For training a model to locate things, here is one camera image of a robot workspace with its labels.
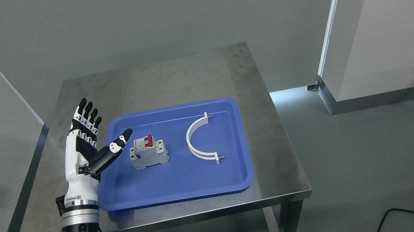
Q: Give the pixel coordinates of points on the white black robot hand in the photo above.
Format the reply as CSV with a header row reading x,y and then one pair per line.
x,y
84,162

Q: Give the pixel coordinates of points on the white red circuit breaker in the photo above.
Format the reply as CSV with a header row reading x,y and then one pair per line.
x,y
147,151

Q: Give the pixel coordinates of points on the blue plastic tray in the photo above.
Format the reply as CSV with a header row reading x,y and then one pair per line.
x,y
183,177

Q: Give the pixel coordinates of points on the white curved plastic clamp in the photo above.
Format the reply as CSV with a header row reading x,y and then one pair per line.
x,y
196,143

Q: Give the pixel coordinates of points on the stainless steel table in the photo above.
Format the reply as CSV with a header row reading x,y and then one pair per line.
x,y
279,186

